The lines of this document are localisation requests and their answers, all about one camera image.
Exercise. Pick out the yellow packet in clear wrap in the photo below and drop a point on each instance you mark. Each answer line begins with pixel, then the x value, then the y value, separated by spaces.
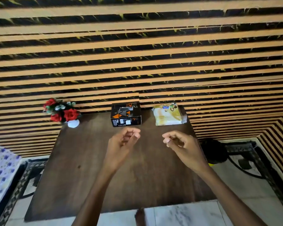
pixel 169 115

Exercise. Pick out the person's right thumb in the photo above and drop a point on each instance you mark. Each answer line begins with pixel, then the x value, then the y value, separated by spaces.
pixel 170 143

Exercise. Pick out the person's left forearm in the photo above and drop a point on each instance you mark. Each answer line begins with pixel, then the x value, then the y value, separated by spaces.
pixel 94 200

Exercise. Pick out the floral bed sheet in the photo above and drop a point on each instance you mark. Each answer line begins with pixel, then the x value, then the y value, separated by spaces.
pixel 2 169

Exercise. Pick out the person's left hand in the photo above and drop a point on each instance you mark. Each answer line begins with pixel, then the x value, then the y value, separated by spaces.
pixel 116 150

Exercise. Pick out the black bag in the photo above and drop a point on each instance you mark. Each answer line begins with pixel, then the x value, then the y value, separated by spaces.
pixel 213 150

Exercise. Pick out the red artificial flower bunch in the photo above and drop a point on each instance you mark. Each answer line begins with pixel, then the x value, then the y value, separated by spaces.
pixel 62 111

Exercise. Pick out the person's right forearm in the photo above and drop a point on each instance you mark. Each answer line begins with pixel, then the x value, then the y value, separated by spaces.
pixel 228 200

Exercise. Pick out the small white vase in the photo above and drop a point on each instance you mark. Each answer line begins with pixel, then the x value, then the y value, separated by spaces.
pixel 73 124

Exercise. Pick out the person's foot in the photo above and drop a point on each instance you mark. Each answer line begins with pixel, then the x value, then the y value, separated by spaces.
pixel 140 217

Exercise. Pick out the black box with orange triangles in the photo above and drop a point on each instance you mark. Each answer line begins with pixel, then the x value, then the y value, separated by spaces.
pixel 125 114

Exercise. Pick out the person's right hand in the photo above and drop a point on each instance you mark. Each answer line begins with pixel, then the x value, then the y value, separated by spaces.
pixel 188 152

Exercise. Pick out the person's left thumb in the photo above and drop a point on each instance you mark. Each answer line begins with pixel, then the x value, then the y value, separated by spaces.
pixel 132 141

